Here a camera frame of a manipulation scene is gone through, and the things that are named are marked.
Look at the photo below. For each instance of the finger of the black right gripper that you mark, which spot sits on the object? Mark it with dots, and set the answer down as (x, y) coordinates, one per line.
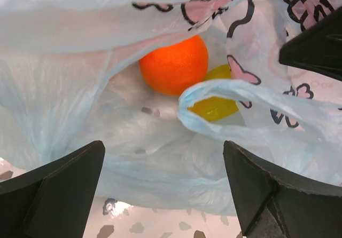
(317, 49)

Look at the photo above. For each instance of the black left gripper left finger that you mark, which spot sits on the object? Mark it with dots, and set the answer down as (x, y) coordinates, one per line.
(53, 200)

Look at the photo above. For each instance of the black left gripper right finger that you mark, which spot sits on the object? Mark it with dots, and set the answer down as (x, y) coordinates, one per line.
(271, 201)

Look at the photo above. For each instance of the yellow lemon fruit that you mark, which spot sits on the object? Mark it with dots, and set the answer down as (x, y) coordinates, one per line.
(215, 108)

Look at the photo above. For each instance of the light blue plastic bag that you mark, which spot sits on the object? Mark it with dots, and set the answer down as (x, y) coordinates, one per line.
(69, 76)

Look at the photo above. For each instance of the orange fruit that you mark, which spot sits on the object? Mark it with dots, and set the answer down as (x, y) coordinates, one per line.
(172, 69)

